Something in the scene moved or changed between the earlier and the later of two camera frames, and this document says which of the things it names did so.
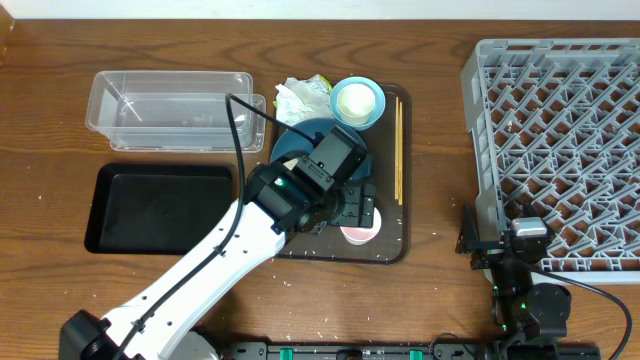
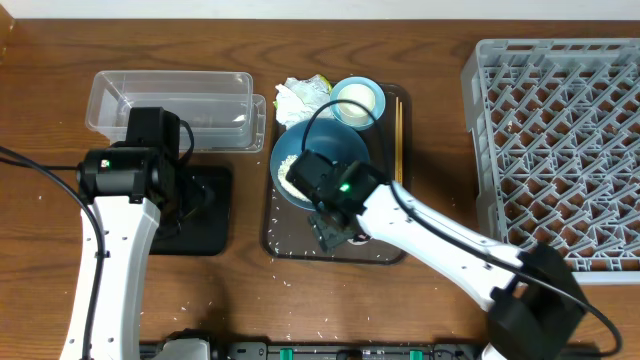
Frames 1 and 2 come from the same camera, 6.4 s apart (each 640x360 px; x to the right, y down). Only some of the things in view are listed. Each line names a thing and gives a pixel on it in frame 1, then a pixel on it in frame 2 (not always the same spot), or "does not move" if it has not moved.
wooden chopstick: (396, 148) does not move
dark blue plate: (292, 140) does not move
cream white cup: (355, 104) does not move
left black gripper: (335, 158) -> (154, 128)
